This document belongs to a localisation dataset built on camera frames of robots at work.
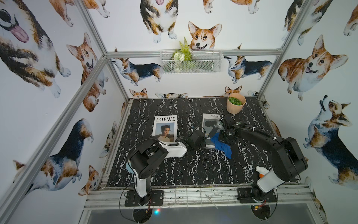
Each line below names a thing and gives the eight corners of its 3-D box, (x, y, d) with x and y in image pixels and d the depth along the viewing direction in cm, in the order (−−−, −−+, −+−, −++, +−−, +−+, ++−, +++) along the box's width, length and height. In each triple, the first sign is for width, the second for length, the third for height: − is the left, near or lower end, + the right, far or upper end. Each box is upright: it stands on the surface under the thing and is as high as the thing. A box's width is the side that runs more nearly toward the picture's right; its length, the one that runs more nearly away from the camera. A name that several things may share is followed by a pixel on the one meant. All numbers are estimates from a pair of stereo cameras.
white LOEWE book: (151, 142, 97) (150, 139, 93) (155, 119, 110) (154, 115, 107) (176, 142, 97) (176, 139, 93) (178, 119, 110) (177, 115, 106)
